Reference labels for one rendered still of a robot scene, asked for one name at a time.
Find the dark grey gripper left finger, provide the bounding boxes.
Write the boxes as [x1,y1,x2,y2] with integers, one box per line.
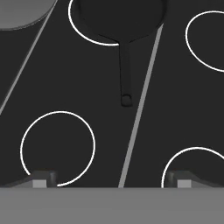
[2,169,59,189]

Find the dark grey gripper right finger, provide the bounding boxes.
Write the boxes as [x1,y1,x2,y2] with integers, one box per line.
[168,170,224,189]

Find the grey pot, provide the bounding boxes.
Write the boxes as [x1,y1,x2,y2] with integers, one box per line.
[0,0,60,32]

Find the black frying pan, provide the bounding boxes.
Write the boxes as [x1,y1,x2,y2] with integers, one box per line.
[74,0,168,108]

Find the black hob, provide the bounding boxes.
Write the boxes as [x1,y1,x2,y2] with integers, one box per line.
[0,0,224,189]

